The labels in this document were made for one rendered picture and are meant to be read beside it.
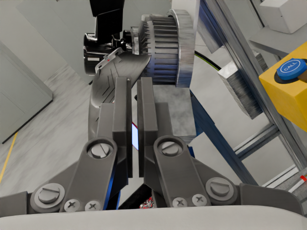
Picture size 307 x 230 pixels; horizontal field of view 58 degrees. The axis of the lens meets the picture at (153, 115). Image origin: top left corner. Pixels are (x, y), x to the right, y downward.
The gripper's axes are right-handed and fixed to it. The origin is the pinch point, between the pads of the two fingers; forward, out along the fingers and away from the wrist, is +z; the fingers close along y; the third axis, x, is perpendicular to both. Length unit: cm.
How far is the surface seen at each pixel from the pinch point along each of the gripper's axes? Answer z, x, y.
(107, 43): 62, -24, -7
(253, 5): 105, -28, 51
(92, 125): 34.2, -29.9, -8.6
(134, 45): 61, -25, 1
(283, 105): 24.4, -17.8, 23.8
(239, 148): 64, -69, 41
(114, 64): 49, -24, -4
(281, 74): 25.0, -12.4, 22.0
